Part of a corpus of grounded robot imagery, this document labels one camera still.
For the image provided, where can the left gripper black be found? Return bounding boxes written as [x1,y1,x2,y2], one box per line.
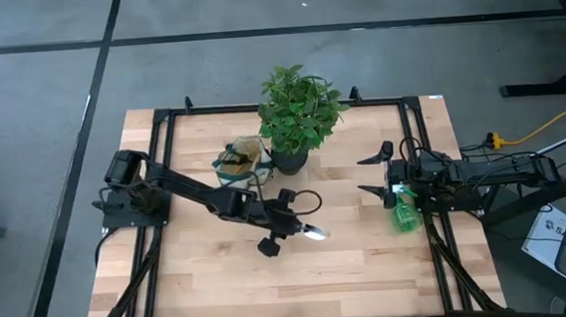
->
[252,185,317,259]

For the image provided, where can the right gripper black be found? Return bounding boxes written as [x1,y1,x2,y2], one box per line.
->
[354,139,419,212]

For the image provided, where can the steel trowel with wooden handle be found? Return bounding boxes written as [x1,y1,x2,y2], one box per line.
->
[300,221,331,244]

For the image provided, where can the green spray bottle white head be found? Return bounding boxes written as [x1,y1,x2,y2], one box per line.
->
[388,181,425,236]

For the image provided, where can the cream and green gardening bag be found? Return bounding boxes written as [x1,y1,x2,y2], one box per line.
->
[209,133,277,192]

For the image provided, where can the green plant in black pot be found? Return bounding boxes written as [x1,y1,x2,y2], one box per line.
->
[254,60,356,178]

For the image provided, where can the white printed box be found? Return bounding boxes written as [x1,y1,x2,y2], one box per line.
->
[517,201,566,276]

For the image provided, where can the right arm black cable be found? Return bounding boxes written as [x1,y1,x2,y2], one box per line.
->
[399,135,425,164]

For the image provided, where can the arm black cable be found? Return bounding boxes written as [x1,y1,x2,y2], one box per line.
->
[256,168,324,220]
[399,135,425,164]

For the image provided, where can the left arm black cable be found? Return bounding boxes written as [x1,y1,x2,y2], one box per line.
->
[256,168,324,220]

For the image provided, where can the yellow extension cable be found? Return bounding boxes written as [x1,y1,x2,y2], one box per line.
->
[481,90,566,151]

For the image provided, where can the black aluminium table frame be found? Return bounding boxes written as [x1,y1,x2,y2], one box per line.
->
[72,74,507,317]

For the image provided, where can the black desk leg frame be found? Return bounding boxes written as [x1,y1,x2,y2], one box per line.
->
[492,0,566,100]

